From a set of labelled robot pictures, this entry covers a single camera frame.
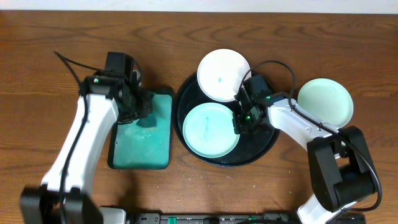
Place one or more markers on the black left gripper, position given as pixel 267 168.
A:
pixel 144 104

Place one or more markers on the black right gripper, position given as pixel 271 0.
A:
pixel 240 116

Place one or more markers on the pale green plate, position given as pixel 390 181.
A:
pixel 208 130
pixel 328 100

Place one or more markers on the green and yellow sponge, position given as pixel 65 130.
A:
pixel 148 122

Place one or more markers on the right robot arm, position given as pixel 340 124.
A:
pixel 341 169

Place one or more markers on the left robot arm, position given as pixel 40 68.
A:
pixel 64 195

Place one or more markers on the round black tray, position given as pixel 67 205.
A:
pixel 250 147

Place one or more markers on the rectangular tray with green water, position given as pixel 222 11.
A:
pixel 133 147

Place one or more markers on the white plate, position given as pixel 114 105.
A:
pixel 220 73

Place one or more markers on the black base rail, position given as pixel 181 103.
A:
pixel 202 218

